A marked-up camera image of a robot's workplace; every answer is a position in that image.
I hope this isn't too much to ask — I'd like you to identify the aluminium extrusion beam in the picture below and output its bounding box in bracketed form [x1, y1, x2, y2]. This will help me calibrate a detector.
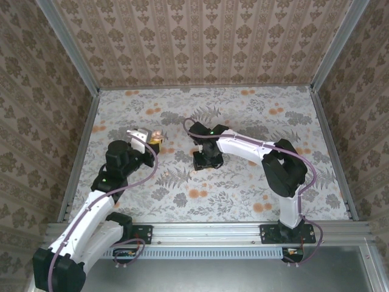
[45, 222, 372, 246]

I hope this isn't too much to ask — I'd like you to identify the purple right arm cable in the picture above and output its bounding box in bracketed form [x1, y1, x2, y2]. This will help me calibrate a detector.
[182, 117, 325, 268]

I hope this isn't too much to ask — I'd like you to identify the thin aluminium back rail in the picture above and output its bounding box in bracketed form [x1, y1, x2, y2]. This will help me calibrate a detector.
[98, 85, 312, 91]

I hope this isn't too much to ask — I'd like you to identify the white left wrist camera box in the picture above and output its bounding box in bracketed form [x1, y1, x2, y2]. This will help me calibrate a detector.
[126, 127, 153, 153]

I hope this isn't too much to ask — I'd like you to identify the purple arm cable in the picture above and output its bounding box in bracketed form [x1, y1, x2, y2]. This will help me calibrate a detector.
[182, 117, 325, 268]
[48, 133, 159, 292]

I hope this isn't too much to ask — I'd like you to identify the aluminium side rail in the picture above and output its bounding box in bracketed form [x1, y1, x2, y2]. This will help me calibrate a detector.
[309, 88, 360, 221]
[57, 89, 101, 223]

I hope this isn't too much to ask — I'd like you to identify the grey slotted cable duct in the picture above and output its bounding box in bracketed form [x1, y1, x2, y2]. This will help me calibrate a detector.
[100, 246, 285, 260]

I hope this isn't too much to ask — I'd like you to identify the aluminium corner post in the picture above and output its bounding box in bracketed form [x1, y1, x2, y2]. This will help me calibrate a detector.
[309, 0, 371, 94]
[33, 0, 102, 97]

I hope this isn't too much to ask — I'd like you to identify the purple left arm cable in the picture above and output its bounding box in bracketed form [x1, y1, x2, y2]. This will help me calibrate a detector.
[48, 133, 159, 292]

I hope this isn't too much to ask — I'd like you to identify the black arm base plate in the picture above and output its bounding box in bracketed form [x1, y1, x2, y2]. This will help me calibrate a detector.
[99, 224, 153, 245]
[260, 224, 317, 245]

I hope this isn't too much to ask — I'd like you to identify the small wired connector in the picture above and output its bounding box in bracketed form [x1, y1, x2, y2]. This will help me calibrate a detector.
[112, 248, 137, 265]
[282, 246, 305, 263]

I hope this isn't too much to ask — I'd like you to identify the steel sheet panel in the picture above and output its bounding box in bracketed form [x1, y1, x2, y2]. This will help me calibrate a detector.
[81, 258, 376, 292]

